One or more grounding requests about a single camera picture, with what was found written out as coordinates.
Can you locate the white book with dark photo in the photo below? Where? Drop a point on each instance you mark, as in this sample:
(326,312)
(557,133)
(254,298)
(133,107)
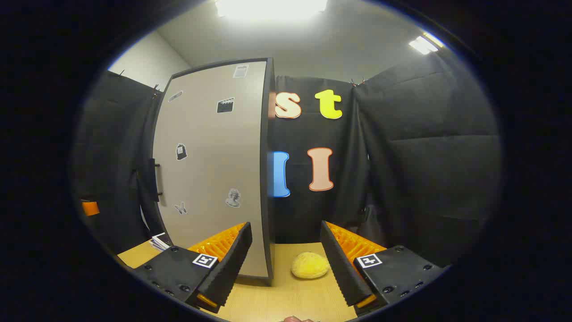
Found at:
(160,238)

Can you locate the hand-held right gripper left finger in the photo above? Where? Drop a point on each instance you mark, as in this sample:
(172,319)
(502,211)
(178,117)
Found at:
(232,264)

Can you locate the small ceiling light panel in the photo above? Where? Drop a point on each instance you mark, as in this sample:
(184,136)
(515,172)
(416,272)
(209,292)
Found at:
(424,44)

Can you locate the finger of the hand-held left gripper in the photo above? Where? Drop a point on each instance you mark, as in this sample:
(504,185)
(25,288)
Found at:
(90,209)

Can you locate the yellow bumpy round toy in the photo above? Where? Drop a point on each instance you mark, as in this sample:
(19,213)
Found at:
(309,266)

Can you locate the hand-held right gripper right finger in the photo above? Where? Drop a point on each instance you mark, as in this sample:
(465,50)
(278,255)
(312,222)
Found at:
(342,268)

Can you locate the black backdrop cloth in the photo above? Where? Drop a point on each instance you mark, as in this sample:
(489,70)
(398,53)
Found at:
(424,156)

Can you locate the grey book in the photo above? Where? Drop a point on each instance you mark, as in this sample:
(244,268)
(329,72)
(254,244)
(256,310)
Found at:
(161,247)

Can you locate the dark grey cabinet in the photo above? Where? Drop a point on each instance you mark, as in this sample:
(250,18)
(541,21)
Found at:
(271,214)

